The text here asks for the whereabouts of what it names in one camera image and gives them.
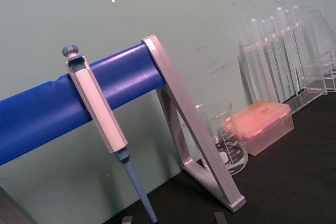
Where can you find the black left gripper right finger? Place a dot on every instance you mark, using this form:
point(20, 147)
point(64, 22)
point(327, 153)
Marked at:
point(220, 218)

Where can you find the grey stand with blue bar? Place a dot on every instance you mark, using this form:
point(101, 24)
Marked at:
point(39, 113)

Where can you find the black table cloth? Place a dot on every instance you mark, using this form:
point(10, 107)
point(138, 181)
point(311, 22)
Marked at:
point(288, 195)

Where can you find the clear test tube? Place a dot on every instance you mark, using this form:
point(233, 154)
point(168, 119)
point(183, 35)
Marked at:
point(279, 19)
point(287, 20)
point(272, 27)
point(254, 32)
point(295, 16)
point(264, 32)

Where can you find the white and blue pipette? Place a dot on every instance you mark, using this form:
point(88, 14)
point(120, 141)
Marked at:
point(97, 106)

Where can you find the clear acrylic test tube rack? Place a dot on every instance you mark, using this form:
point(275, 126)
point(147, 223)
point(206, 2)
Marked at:
point(265, 77)

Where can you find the clear glass beaker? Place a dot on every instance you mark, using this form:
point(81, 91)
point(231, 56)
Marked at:
point(233, 153)

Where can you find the small clear acrylic stand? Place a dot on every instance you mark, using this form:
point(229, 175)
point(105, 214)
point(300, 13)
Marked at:
point(319, 82)

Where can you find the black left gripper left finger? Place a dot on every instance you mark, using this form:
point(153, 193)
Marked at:
point(127, 220)

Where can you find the pink plastic tip box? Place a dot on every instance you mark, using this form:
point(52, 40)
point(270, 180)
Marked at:
point(262, 121)

